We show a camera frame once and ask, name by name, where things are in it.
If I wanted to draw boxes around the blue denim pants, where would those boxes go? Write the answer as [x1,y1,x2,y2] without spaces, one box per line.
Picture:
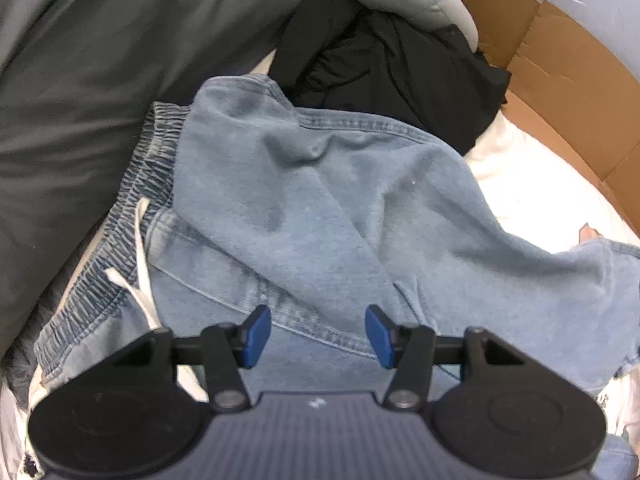
[28,75,639,479]

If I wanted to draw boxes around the cream bear print bedsheet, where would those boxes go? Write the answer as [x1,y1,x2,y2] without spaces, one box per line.
[1,102,639,479]

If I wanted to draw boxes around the brown cardboard sheet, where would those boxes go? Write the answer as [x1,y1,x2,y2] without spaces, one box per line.
[462,0,639,230]

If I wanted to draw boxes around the black garment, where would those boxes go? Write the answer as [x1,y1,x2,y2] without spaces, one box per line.
[268,0,511,155]

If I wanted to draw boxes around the dark grey pillow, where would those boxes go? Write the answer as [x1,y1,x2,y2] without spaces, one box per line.
[1,0,300,348]

